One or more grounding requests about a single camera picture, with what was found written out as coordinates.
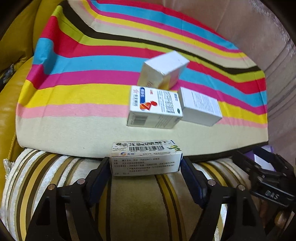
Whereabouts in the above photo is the beige striped blanket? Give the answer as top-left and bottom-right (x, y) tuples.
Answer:
(1, 149), (250, 240)

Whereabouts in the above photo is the rainbow striped cloth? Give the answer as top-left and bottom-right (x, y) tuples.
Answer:
(16, 1), (268, 157)

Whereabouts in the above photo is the yellow leather cushion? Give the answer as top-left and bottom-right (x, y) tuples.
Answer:
(0, 0), (63, 202)

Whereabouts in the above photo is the white fine-print box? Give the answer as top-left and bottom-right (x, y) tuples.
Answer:
(178, 87), (222, 126)

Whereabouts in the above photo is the white blue red medicine box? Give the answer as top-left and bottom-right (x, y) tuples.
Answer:
(127, 86), (183, 129)

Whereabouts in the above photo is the white yellow-sided box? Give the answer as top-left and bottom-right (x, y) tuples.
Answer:
(137, 51), (190, 90)

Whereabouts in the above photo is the person's right hand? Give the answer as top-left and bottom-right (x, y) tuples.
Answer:
(259, 199), (292, 236)

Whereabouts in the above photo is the purple storage box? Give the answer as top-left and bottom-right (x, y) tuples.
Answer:
(244, 145), (275, 171)

